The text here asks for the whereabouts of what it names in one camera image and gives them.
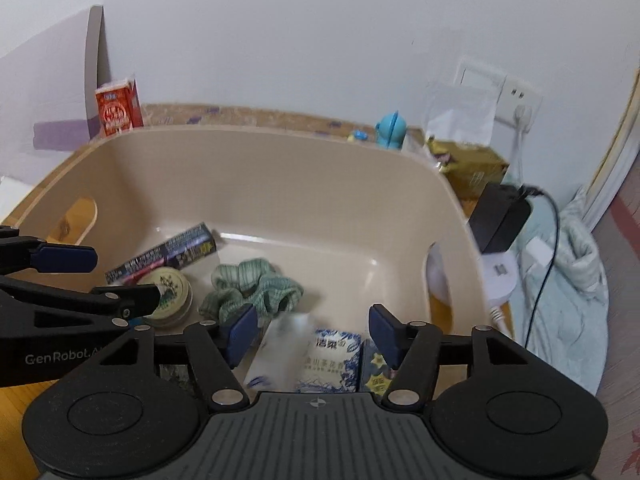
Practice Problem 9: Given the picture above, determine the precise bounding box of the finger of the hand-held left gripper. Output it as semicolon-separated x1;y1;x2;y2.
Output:
0;275;161;334
0;226;99;276

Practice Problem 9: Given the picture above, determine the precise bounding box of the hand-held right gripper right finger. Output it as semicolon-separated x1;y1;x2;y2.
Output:
368;304;527;407

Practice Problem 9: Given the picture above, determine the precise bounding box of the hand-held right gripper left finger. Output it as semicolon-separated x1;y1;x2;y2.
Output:
87;304;259;407

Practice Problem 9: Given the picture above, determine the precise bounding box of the small dark starry box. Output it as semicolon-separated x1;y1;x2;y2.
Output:
359;339;402;394

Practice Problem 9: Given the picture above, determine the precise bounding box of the small white box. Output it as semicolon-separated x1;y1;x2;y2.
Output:
244;310;317;392

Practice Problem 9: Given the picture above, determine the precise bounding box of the green checked scrunchie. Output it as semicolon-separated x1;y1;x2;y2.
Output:
199;257;305;325

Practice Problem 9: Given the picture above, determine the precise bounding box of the blue white patterned tissue pack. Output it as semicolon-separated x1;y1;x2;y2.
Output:
295;329;364;394

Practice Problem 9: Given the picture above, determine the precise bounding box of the round cream tin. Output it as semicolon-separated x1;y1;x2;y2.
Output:
134;267;194;329

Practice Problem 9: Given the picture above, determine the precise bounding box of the dark toothpaste box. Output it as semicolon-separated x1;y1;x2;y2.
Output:
105;222;217;286

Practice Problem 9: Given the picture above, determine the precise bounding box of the beige plastic storage bin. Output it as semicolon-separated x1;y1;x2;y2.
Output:
7;126;501;396

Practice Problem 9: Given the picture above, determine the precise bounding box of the white bedding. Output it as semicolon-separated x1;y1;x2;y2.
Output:
0;175;39;222

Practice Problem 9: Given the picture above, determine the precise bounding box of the round white power strip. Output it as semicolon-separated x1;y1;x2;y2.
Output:
481;251;519;311

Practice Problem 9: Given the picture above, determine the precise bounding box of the black charger block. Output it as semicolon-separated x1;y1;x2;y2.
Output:
468;183;532;255

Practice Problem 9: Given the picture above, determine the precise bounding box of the red drink carton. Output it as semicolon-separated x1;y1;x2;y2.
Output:
95;76;145;139

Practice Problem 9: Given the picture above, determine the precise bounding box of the small white charger adapter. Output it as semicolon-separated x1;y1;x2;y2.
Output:
525;238;552;268

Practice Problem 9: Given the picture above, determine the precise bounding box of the lavender white board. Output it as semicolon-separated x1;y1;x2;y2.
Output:
0;5;112;156

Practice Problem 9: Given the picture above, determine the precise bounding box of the light blue blanket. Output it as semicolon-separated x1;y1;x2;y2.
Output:
500;160;610;397

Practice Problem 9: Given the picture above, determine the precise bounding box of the blue toy figure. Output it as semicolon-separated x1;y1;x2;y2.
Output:
375;111;409;152

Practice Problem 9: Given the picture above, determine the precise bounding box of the clear plastic bag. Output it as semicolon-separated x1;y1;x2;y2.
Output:
424;80;499;147

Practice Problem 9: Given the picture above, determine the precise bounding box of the floral patterned panel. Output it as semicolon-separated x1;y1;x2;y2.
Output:
592;150;640;476

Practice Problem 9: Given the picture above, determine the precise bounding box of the thick white power cable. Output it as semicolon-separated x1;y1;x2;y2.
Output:
487;304;515;338

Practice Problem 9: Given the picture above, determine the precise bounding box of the black cable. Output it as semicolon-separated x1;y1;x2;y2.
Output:
520;186;561;347

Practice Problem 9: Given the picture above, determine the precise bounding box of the white plug cable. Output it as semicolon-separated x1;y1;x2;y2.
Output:
506;130;527;188

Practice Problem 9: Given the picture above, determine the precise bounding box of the white wall plug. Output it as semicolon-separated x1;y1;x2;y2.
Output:
512;104;537;134

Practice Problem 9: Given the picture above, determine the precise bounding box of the white wall switch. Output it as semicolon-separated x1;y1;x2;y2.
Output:
456;56;509;97

